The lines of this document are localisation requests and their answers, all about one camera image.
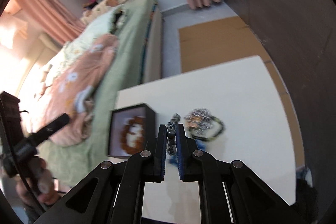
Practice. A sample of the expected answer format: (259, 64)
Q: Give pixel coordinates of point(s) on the pink floral blanket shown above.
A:
(78, 92)

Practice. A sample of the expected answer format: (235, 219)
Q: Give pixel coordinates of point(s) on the person's left hand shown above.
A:
(43, 176)

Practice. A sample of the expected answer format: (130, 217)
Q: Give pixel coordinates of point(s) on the black jewelry box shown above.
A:
(131, 132)

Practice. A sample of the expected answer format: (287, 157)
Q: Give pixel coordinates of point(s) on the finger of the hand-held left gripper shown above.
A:
(51, 127)

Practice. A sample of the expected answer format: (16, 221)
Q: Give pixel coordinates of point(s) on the bed with green sheet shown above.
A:
(123, 56)

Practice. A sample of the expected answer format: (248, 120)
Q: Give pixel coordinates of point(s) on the pale green floral quilt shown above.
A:
(86, 37)

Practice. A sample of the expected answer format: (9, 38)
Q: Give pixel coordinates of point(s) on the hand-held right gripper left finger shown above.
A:
(163, 163)

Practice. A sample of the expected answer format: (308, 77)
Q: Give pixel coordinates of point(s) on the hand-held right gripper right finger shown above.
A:
(179, 159)

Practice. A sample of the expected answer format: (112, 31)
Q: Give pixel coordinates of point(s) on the brown cardboard sheet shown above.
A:
(223, 43)

